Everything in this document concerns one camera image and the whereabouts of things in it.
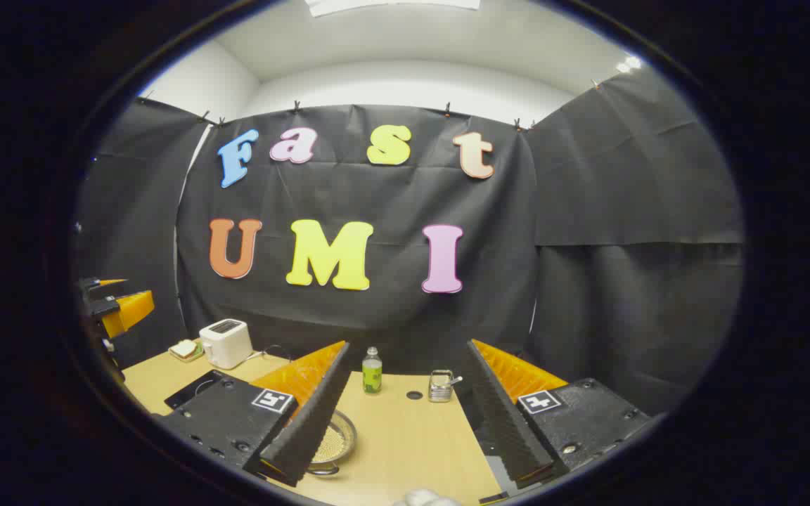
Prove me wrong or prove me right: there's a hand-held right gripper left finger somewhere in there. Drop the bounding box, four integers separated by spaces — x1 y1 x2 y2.
155 341 352 487

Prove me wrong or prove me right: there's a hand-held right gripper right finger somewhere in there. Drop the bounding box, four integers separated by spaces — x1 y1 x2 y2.
463 339 652 491

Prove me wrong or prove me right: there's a steel pot with black handle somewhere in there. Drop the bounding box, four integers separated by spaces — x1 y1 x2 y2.
307 410 358 476

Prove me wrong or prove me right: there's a black induction cooktop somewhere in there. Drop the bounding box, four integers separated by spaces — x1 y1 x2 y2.
164 370 226 410

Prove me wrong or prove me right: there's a pile of soybeans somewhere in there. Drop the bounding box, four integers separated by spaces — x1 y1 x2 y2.
310 422 348 465

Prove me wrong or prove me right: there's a green drink bottle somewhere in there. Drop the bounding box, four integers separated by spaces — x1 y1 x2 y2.
362 346 383 394

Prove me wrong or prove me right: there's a small green sandwich plate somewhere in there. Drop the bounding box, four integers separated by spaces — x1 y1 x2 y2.
168 339 205 363

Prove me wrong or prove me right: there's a white toaster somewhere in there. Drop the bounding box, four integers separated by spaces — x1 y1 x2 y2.
199 318 254 370

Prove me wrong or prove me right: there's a white crumpled cloth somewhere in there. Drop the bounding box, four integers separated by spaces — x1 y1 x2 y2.
392 488 462 506

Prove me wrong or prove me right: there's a ceiling light panel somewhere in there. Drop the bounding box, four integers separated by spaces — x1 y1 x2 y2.
307 0 482 18

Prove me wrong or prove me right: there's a metal wire cutlery holder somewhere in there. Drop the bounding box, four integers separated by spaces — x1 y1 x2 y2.
427 370 456 403

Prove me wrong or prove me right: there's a black power cable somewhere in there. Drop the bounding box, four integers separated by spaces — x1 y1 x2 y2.
247 344 295 363

